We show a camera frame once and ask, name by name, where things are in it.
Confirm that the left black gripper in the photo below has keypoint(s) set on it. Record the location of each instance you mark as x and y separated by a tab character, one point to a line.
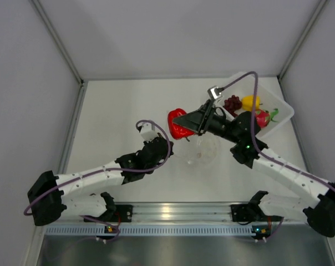
159	136

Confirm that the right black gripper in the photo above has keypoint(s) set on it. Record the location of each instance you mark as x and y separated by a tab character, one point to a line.
200	121

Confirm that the clear zip top bag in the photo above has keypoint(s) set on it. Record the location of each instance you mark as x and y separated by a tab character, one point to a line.
198	150

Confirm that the purple fake grapes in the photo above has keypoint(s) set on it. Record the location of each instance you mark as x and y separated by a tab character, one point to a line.
232	104

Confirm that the yellow fake bell pepper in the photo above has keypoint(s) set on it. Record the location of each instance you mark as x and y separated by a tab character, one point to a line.
248	102

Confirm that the red fake strawberry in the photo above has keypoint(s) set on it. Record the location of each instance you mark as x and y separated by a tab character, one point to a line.
264	117

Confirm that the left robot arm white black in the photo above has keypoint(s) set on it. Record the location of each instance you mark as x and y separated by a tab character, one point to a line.
85	194

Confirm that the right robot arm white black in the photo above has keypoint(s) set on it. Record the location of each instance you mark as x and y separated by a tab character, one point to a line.
314	201

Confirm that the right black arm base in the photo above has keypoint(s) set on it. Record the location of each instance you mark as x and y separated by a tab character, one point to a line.
242	213

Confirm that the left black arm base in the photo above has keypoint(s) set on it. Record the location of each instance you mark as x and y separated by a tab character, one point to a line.
119	213

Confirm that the white plastic basket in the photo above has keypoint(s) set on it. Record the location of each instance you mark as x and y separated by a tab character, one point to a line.
269	101

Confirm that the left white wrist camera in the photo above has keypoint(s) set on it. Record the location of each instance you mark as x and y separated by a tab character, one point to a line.
147	131

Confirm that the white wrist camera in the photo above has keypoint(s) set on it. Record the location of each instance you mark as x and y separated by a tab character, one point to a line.
215	93
147	131

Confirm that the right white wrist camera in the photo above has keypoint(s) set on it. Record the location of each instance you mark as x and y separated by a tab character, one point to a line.
215	93

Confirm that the aluminium mounting rail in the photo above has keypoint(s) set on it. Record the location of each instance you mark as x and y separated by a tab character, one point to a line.
178	212

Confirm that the white slotted cable duct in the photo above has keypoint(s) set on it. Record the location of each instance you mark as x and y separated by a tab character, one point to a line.
152	230

